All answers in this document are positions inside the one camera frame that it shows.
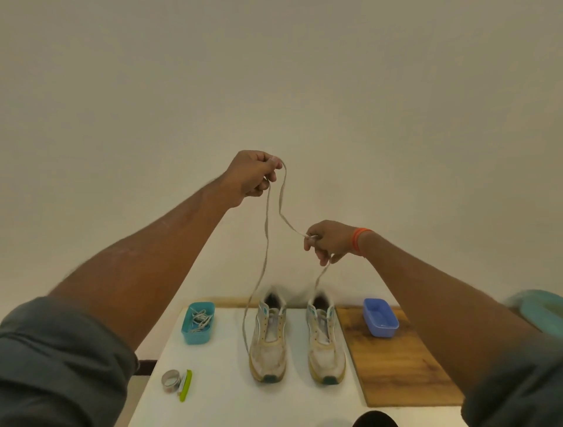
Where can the person's right hand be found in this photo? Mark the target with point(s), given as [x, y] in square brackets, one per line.
[334, 239]

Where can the person's left hand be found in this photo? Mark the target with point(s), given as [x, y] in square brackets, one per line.
[248, 173]

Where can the worn white sneaker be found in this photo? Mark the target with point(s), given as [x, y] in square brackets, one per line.
[268, 356]
[327, 358]

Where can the person's right forearm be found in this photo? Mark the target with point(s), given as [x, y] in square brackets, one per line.
[448, 308]

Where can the person's left forearm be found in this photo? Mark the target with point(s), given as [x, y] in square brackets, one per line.
[145, 264]

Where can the orange thread wristband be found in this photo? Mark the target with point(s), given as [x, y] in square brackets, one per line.
[358, 242]

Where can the blue plastic container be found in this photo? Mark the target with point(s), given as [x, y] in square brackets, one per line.
[378, 314]

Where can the teal plastic container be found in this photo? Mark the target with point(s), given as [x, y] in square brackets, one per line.
[193, 338]

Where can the black trousers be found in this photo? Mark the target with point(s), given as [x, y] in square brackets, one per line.
[374, 420]

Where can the green utility cutter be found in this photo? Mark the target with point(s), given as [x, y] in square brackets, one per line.
[185, 387]

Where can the large teal basin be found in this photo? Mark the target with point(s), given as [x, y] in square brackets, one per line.
[543, 312]

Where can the grey tape roll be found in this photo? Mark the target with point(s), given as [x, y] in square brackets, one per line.
[169, 387]

